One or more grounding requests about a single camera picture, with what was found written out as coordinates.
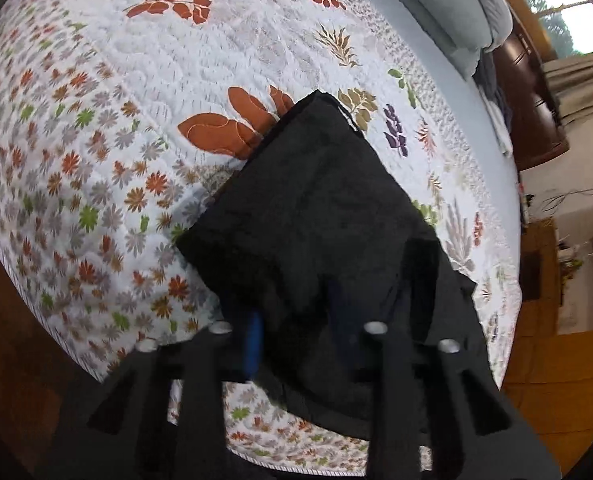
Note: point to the dark wooden nightstand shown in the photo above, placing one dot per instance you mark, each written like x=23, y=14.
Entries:
x=526, y=105

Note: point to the black pants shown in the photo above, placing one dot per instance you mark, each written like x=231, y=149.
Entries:
x=316, y=220

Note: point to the grey pillow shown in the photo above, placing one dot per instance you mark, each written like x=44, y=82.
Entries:
x=441, y=5

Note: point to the wooden wall cabinet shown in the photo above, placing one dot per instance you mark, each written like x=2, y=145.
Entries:
x=551, y=375

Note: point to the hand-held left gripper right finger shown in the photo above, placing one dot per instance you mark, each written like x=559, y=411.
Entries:
x=391, y=390

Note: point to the dark grey cloth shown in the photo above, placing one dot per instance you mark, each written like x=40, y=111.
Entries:
x=488, y=80

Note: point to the beige curtain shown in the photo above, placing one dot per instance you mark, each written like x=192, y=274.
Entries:
x=581, y=85

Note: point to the white floral quilt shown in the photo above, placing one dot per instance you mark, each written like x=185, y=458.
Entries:
x=126, y=110

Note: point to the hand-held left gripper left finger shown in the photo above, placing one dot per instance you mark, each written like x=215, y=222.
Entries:
x=253, y=347

